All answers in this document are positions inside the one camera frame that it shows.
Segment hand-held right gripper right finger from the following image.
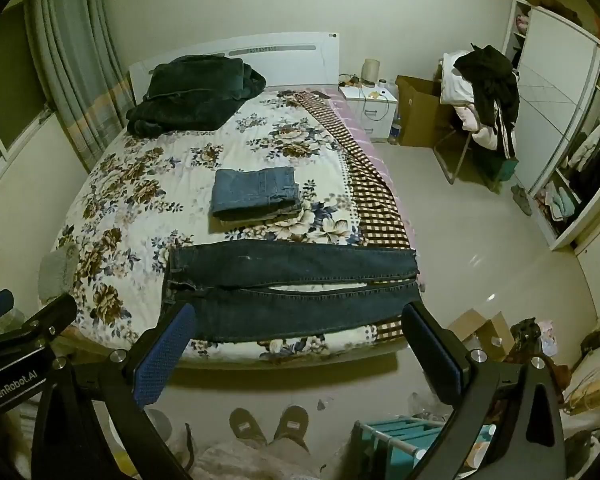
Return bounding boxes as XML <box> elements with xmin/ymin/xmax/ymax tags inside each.
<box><xmin>401</xmin><ymin>301</ymin><xmax>567</xmax><ymax>480</ymax></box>

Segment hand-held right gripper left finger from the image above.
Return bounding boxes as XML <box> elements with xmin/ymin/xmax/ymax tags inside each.
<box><xmin>30</xmin><ymin>302</ymin><xmax>198</xmax><ymax>480</ymax></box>

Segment dark blue jeans pants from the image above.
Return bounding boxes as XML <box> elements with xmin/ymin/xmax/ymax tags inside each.
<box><xmin>161</xmin><ymin>239</ymin><xmax>421</xmax><ymax>343</ymax></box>

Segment grey fluffy cushion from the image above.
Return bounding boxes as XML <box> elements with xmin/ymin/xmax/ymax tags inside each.
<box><xmin>37</xmin><ymin>245</ymin><xmax>81</xmax><ymax>303</ymax></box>

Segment small cardboard box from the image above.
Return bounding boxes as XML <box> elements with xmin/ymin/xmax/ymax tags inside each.
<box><xmin>447</xmin><ymin>309</ymin><xmax>516</xmax><ymax>361</ymax></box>

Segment teal rack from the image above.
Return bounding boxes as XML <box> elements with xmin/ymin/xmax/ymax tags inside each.
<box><xmin>352</xmin><ymin>412</ymin><xmax>498</xmax><ymax>480</ymax></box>

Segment person's left slipper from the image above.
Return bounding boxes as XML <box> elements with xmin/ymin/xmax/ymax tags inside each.
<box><xmin>229</xmin><ymin>407</ymin><xmax>268</xmax><ymax>448</ymax></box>

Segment person's slipper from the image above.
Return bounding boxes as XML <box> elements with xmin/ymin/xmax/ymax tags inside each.
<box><xmin>229</xmin><ymin>407</ymin><xmax>268</xmax><ymax>448</ymax></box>
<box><xmin>272</xmin><ymin>405</ymin><xmax>311</xmax><ymax>453</ymax></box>

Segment person's right slipper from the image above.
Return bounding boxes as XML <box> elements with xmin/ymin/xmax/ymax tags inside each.
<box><xmin>272</xmin><ymin>405</ymin><xmax>311</xmax><ymax>453</ymax></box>

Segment bed with floral sheet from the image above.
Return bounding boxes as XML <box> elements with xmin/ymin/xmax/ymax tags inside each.
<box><xmin>52</xmin><ymin>87</ymin><xmax>416</xmax><ymax>363</ymax></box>

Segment brown checkered cloth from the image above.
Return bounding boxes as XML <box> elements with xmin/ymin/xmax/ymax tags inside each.
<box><xmin>280</xmin><ymin>88</ymin><xmax>415</xmax><ymax>343</ymax></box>

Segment grey slipper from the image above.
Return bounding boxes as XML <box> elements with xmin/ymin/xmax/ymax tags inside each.
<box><xmin>510</xmin><ymin>184</ymin><xmax>533</xmax><ymax>217</ymax></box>

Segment folded light blue jeans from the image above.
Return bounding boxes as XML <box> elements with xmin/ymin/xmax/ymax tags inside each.
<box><xmin>210</xmin><ymin>166</ymin><xmax>303</xmax><ymax>223</ymax></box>

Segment pale green folded clothes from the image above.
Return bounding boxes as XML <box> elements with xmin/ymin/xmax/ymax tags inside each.
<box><xmin>550</xmin><ymin>187</ymin><xmax>581</xmax><ymax>221</ymax></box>

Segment dark green bag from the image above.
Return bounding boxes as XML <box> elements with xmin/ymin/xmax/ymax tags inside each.
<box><xmin>480</xmin><ymin>152</ymin><xmax>520</xmax><ymax>183</ymax></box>

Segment metal chair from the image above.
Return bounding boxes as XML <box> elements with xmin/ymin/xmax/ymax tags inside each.
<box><xmin>434</xmin><ymin>125</ymin><xmax>506</xmax><ymax>192</ymax></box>

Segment pink garment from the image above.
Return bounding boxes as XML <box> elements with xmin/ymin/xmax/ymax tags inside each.
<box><xmin>455</xmin><ymin>105</ymin><xmax>501</xmax><ymax>151</ymax></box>

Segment window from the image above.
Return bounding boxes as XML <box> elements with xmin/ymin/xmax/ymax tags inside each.
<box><xmin>0</xmin><ymin>2</ymin><xmax>56</xmax><ymax>171</ymax></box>

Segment large cardboard box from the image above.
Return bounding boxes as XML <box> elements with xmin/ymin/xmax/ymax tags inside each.
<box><xmin>395</xmin><ymin>75</ymin><xmax>456</xmax><ymax>148</ymax></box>

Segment pink bed sheet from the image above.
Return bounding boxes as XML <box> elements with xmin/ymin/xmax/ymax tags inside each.
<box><xmin>330</xmin><ymin>87</ymin><xmax>418</xmax><ymax>261</ymax></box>

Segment white nightstand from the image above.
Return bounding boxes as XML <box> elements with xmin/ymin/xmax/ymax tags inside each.
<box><xmin>339</xmin><ymin>82</ymin><xmax>400</xmax><ymax>143</ymax></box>

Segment grey-green curtain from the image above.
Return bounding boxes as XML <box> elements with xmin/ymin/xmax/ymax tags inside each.
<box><xmin>25</xmin><ymin>0</ymin><xmax>136</xmax><ymax>173</ymax></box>

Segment hanging clothes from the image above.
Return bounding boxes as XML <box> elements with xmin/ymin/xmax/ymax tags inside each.
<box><xmin>562</xmin><ymin>110</ymin><xmax>600</xmax><ymax>181</ymax></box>

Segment dark green blanket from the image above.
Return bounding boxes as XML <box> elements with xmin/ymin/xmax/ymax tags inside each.
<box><xmin>126</xmin><ymin>55</ymin><xmax>267</xmax><ymax>138</ymax></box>

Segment white garment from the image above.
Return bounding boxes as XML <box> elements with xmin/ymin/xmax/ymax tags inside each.
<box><xmin>440</xmin><ymin>51</ymin><xmax>481</xmax><ymax>106</ymax></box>

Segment black garment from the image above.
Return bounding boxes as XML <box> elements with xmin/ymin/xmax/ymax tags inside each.
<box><xmin>452</xmin><ymin>44</ymin><xmax>521</xmax><ymax>158</ymax></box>

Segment white wardrobe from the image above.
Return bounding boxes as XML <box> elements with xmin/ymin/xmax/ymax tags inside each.
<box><xmin>500</xmin><ymin>0</ymin><xmax>600</xmax><ymax>253</ymax></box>

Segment white headboard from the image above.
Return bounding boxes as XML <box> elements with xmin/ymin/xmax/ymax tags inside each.
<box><xmin>129</xmin><ymin>31</ymin><xmax>341</xmax><ymax>92</ymax></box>

